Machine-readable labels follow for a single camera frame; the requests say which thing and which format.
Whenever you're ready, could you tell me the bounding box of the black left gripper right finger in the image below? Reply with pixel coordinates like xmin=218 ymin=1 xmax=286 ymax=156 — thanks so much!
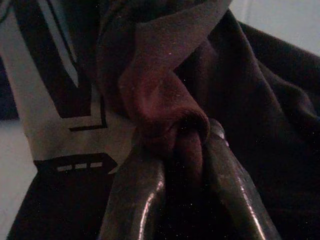
xmin=202 ymin=117 xmax=283 ymax=240

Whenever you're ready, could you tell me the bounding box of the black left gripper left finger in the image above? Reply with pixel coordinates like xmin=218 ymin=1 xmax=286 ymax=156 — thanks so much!
xmin=98 ymin=139 xmax=166 ymax=240

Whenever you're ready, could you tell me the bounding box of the black printed t-shirt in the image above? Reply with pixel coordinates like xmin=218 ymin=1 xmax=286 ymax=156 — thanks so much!
xmin=0 ymin=0 xmax=320 ymax=240

